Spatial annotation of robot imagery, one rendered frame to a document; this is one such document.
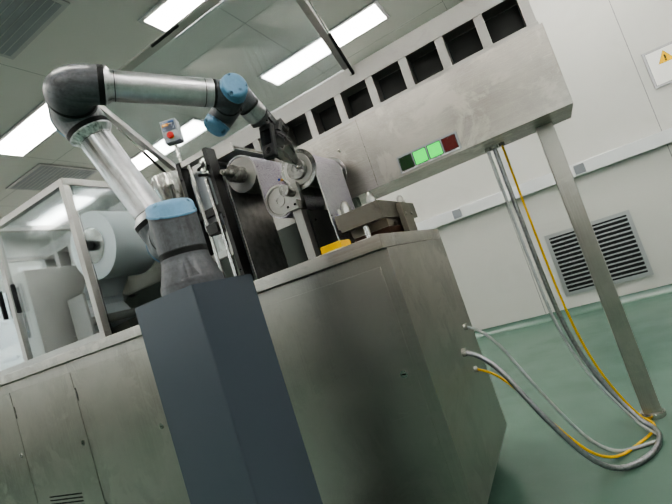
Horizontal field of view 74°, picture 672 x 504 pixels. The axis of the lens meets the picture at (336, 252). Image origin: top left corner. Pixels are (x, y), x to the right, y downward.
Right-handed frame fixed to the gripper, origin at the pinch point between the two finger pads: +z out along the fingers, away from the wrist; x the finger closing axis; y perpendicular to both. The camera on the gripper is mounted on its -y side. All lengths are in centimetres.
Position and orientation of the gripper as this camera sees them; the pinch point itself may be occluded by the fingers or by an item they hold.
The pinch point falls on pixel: (294, 163)
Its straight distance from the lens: 160.4
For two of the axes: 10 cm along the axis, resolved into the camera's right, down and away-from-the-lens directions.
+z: 5.4, 5.6, 6.3
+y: 0.5, -7.7, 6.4
